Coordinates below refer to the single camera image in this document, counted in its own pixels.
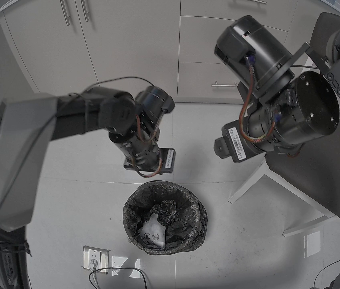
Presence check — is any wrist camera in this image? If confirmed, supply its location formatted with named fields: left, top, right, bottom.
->
left=157, top=148, right=176, bottom=175
left=213, top=122, right=250, bottom=163

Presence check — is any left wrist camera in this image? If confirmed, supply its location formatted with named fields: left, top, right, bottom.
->
left=157, top=148, right=176, bottom=175

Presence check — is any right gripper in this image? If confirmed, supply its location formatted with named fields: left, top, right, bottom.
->
left=247, top=71, right=340, bottom=153

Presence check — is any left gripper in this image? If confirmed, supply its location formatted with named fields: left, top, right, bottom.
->
left=109, top=130, right=162, bottom=177

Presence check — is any white cabinet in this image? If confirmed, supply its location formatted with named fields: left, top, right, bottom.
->
left=0, top=0, right=339, bottom=105

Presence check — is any black plastic bag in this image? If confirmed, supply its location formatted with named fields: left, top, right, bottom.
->
left=123, top=180, right=208, bottom=256

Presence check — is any dark grey white-framed chair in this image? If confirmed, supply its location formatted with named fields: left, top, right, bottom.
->
left=228, top=12, right=340, bottom=238

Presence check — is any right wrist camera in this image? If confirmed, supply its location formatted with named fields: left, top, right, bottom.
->
left=213, top=122, right=250, bottom=163

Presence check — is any white cable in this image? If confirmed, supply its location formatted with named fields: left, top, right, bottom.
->
left=88, top=258, right=102, bottom=289

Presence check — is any white printed wrapper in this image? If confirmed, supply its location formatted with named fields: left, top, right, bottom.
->
left=137, top=213, right=166, bottom=250

